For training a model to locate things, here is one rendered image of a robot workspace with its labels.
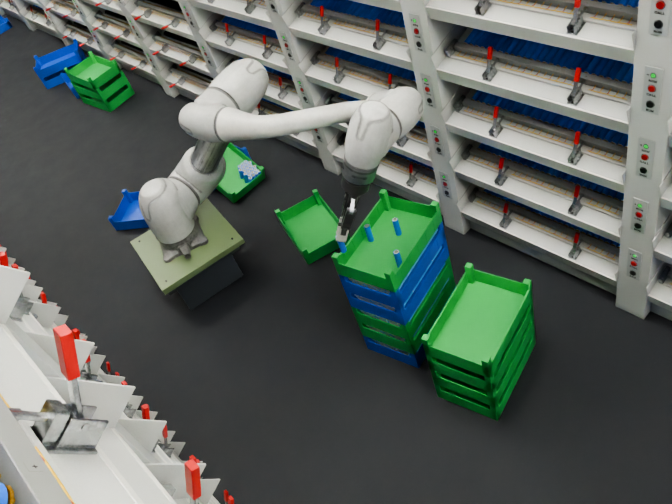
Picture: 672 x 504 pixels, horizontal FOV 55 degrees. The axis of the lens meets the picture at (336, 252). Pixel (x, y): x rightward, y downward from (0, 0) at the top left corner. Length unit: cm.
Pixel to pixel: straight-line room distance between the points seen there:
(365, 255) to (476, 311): 37
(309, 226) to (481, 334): 106
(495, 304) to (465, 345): 17
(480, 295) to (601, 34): 80
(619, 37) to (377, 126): 58
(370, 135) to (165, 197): 105
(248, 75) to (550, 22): 85
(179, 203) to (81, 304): 77
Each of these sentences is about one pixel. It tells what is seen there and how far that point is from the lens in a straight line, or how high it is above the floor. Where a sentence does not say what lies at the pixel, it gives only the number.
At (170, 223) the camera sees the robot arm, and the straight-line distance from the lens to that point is 243.
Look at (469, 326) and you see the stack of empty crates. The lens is 193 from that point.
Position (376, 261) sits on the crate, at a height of 40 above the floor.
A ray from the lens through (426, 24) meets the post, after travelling 197.
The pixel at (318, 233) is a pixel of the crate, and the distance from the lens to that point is 267.
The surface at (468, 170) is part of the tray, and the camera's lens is 226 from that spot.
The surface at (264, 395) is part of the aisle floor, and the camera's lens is 227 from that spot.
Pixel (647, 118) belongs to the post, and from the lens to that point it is 171.
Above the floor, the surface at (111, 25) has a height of 34.
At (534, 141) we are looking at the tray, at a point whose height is 54.
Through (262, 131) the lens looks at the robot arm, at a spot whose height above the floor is 85.
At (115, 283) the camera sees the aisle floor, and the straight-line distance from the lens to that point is 295.
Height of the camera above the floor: 181
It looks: 45 degrees down
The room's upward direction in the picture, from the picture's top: 21 degrees counter-clockwise
